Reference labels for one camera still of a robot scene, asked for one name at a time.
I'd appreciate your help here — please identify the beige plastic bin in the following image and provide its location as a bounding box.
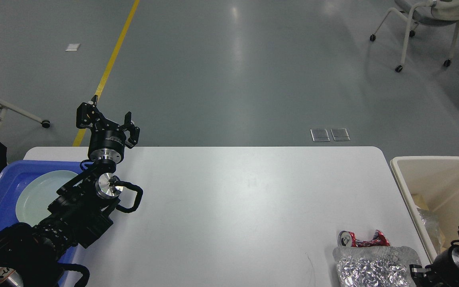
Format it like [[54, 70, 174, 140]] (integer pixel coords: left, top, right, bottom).
[[390, 156, 459, 263]]

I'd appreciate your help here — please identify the clear plastic piece on floor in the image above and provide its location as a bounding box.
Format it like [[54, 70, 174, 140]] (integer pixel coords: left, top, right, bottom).
[[330, 128, 351, 142]]

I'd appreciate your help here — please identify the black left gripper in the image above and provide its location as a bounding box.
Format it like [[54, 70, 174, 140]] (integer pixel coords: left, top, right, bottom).
[[75, 95, 140, 164]]

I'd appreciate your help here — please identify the aluminium foil tray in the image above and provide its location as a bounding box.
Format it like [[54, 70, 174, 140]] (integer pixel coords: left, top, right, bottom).
[[417, 208, 445, 254]]

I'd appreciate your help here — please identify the aluminium foil piece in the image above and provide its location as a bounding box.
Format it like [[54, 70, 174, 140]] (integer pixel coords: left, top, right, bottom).
[[333, 246, 421, 287]]

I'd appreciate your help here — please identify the white chair right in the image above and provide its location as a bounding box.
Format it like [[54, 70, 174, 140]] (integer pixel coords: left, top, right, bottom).
[[369, 0, 459, 73]]

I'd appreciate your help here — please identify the crushed red can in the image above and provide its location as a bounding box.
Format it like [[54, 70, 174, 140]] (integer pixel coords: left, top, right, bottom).
[[337, 230, 390, 248]]

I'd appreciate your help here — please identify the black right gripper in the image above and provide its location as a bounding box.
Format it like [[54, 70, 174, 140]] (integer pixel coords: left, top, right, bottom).
[[409, 246, 459, 287]]

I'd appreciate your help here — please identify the light green plate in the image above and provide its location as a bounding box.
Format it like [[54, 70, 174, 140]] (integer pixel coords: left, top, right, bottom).
[[15, 170, 78, 226]]

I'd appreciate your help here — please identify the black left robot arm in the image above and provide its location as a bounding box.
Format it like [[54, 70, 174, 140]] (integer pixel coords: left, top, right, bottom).
[[0, 96, 143, 287]]

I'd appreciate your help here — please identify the white paper scrap on floor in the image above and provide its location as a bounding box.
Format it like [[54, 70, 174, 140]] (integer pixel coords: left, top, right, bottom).
[[65, 43, 81, 51]]

